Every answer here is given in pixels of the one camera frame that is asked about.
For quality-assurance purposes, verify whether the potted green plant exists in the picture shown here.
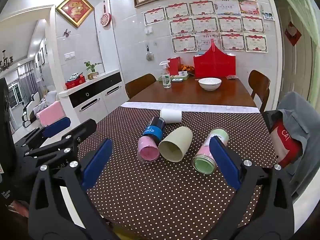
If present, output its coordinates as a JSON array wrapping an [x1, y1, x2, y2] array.
[[84, 61, 102, 80]]

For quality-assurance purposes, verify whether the beige cup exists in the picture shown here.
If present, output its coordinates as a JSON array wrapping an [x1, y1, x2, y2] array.
[[158, 126, 193, 162]]

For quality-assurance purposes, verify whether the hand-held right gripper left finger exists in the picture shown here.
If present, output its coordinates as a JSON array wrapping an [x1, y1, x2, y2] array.
[[28, 138, 118, 240]]

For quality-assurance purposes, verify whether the white sofa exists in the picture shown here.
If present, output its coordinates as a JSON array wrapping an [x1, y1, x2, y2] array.
[[22, 91, 60, 128]]

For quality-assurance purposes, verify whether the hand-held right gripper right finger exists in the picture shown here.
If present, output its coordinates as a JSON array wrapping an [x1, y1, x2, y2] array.
[[202, 137, 297, 240]]

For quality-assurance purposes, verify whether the green and pink glass cup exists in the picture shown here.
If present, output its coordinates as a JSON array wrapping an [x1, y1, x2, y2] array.
[[192, 127, 229, 173]]

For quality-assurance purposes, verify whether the grey curtain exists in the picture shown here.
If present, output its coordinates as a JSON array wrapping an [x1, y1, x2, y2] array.
[[16, 62, 35, 105]]

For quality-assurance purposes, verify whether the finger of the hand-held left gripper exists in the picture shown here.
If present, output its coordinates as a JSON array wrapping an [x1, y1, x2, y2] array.
[[14, 117, 71, 153], [22, 119, 97, 171]]

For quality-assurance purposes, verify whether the red gift bag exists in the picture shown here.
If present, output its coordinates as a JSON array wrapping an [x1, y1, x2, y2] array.
[[193, 39, 236, 78]]

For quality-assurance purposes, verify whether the clear spray bottle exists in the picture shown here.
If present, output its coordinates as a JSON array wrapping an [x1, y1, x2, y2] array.
[[160, 60, 172, 89]]

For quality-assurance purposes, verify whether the pink cup with blue label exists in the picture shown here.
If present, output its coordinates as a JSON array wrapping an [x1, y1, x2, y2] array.
[[137, 116, 166, 163]]

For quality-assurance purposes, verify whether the red tin box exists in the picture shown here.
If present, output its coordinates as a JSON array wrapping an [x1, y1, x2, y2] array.
[[65, 72, 86, 89]]

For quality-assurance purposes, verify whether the white cup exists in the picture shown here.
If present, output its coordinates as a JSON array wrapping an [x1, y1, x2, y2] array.
[[160, 108, 182, 124]]

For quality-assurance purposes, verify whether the dark chandelier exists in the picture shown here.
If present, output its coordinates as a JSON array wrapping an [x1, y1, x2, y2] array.
[[0, 50, 14, 72]]

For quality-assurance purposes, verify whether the red door decoration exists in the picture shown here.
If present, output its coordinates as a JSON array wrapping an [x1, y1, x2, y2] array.
[[284, 21, 302, 46]]

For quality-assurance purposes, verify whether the white bowl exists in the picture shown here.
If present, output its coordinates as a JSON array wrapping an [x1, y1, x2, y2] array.
[[198, 77, 222, 91]]

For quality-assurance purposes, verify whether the red carton box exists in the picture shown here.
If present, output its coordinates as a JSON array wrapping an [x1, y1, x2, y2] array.
[[167, 57, 182, 76]]

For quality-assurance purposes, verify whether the white and black sideboard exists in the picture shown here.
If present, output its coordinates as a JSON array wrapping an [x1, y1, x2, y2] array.
[[59, 71, 123, 137]]

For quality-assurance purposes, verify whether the red diamond framed picture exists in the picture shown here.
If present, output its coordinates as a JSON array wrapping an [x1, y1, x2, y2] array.
[[55, 0, 94, 28]]

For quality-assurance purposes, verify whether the green tray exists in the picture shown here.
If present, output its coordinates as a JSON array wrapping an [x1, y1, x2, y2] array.
[[159, 74, 197, 83]]

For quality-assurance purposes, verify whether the brown polka dot tablecloth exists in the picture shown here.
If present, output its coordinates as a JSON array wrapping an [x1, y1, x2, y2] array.
[[77, 102, 278, 233]]

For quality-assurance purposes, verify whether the red and white bag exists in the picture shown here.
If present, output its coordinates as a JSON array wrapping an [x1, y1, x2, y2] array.
[[270, 120, 303, 168]]

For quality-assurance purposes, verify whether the round red wall ornament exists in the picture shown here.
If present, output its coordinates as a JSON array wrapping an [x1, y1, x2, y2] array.
[[100, 12, 112, 27]]

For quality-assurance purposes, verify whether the pink cushion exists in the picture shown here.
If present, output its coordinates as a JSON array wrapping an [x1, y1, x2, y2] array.
[[36, 100, 66, 127]]

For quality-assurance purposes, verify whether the grey jacket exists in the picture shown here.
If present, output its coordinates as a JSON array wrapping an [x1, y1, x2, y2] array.
[[262, 91, 318, 195]]

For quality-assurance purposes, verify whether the brown wooden chair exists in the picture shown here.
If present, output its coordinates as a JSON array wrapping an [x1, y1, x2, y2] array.
[[248, 70, 271, 113], [125, 74, 157, 99]]

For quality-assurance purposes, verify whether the group of award certificates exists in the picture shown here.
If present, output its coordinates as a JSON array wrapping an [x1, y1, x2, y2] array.
[[144, 0, 268, 54]]

